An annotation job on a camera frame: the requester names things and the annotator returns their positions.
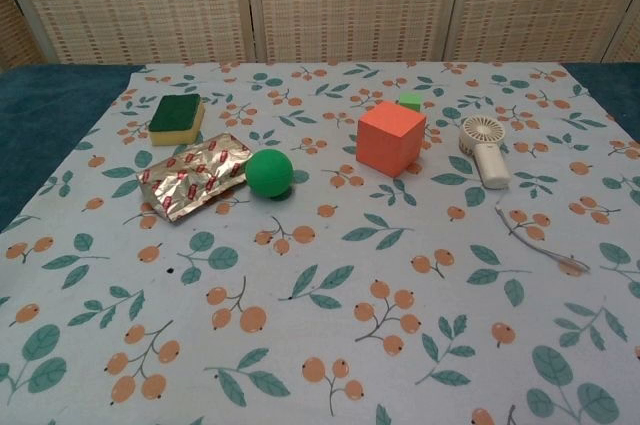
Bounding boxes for white handheld mini fan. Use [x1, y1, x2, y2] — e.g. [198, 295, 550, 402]
[458, 114, 512, 190]

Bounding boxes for green ball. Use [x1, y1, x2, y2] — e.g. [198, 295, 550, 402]
[244, 148, 295, 199]

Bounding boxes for floral print tablecloth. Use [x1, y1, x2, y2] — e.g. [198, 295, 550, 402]
[0, 62, 640, 425]

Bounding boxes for orange cube block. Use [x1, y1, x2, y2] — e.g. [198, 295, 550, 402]
[355, 100, 428, 179]

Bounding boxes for small green cube block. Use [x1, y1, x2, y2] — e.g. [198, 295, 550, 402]
[398, 92, 423, 114]

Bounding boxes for crumpled silver foil wrapper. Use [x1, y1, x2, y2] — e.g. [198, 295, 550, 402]
[135, 132, 254, 226]

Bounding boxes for yellow sponge green scrub pad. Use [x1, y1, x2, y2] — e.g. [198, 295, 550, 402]
[148, 93, 206, 148]

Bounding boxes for blue table cover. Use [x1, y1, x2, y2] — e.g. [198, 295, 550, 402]
[0, 62, 640, 234]

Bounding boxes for white cable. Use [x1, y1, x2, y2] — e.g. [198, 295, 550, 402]
[494, 204, 592, 275]

